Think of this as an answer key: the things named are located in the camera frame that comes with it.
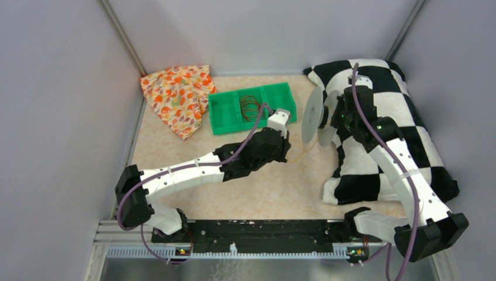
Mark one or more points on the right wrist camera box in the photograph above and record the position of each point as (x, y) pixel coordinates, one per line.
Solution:
(360, 80)

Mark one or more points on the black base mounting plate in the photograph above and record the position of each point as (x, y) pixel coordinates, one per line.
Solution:
(264, 236)

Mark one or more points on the black white checkered pillow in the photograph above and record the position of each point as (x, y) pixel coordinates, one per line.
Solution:
(357, 177)

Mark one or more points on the white perforated cable spool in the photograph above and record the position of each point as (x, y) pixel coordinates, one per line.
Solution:
(317, 117)

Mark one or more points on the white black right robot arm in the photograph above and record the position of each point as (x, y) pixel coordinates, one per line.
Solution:
(430, 226)

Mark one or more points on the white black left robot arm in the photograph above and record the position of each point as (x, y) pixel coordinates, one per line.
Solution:
(138, 191)

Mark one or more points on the orange floral cloth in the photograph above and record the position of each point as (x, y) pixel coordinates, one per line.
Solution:
(179, 95)

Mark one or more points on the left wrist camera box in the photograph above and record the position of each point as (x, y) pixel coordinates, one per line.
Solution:
(279, 121)

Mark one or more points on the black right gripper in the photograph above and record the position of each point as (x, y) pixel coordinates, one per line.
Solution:
(335, 121)

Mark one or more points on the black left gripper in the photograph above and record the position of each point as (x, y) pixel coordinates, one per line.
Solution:
(285, 146)

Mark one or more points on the aluminium front rail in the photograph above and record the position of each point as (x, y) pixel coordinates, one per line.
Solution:
(110, 241)

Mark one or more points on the green plastic divided bin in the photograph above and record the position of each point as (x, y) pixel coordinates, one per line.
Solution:
(236, 111)

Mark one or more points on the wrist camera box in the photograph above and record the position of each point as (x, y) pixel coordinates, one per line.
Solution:
(360, 80)
(279, 121)

